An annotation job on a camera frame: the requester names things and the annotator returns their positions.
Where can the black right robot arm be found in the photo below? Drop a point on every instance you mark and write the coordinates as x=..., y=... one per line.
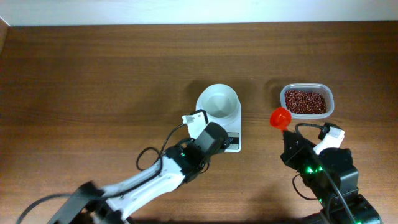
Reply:
x=329, y=172

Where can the red beans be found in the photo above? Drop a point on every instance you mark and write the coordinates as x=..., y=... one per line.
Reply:
x=304, y=102

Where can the orange plastic measuring scoop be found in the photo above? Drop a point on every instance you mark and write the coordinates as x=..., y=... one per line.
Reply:
x=280, y=119

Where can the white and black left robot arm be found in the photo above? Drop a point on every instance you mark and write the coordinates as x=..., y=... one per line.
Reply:
x=177, y=165

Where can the white digital kitchen scale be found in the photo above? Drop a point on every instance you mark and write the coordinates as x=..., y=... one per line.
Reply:
x=233, y=127

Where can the white round bowl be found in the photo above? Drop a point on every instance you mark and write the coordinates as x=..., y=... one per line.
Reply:
x=220, y=101

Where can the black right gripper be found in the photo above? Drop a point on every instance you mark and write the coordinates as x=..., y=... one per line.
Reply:
x=290, y=156

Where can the clear plastic container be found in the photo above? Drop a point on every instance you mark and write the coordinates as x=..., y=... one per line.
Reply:
x=311, y=87

